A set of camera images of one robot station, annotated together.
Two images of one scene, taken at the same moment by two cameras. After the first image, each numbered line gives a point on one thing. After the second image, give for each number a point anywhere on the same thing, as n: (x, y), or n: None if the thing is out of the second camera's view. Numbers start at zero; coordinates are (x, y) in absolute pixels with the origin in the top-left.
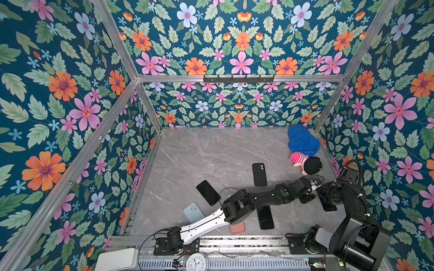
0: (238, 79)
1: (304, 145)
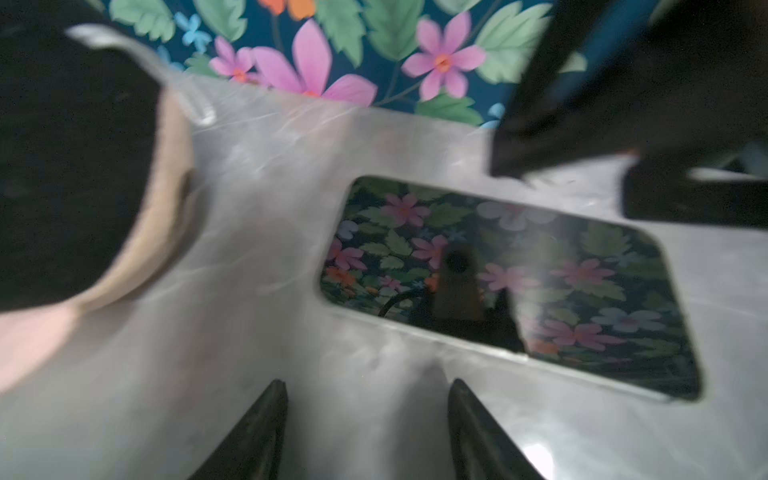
0: None
1: (96, 169)
